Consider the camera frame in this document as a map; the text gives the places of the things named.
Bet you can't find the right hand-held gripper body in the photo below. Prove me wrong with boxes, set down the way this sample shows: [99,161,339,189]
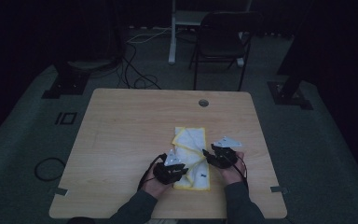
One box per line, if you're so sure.
[213,135,242,170]

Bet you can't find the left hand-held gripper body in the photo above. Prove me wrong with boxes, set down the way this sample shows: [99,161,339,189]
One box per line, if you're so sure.
[153,148,183,185]

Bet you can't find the white cloth with yellow edge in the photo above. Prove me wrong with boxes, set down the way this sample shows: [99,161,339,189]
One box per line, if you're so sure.
[171,126,211,191]

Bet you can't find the person's left hand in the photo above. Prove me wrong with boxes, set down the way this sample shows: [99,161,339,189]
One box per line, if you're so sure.
[143,171,172,200]

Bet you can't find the person's right hand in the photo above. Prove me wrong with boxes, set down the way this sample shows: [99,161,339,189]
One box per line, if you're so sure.
[218,151,246,186]

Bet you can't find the black stand base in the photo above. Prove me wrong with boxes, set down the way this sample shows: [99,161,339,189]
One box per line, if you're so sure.
[267,55,314,110]
[41,62,91,100]

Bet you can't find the black folding chair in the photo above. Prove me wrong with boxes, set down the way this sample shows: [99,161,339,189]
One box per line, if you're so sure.
[188,11,264,91]

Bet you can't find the grey round base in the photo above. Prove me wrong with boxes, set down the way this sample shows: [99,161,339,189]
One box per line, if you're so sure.
[66,59,117,71]

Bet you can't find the left hand-held gripper cable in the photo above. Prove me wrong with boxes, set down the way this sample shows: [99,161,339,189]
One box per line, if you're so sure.
[136,153,167,192]

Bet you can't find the hand-held gripper cable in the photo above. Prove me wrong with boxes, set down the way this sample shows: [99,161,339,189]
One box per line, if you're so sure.
[229,155,250,190]
[136,153,167,192]

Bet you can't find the right hand-held gripper cable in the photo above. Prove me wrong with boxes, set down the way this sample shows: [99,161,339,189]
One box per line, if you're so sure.
[229,155,250,190]

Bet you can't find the black tangled floor cables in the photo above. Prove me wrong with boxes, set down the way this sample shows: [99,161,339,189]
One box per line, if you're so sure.
[117,41,162,91]

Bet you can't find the white metal desk frame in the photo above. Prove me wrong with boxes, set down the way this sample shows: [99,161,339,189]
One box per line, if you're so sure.
[168,0,253,68]

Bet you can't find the black coiled floor cable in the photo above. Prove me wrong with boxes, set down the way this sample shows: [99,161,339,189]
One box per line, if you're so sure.
[34,157,67,182]

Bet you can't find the white floor cable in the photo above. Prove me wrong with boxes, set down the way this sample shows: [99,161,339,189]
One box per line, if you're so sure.
[126,27,172,45]

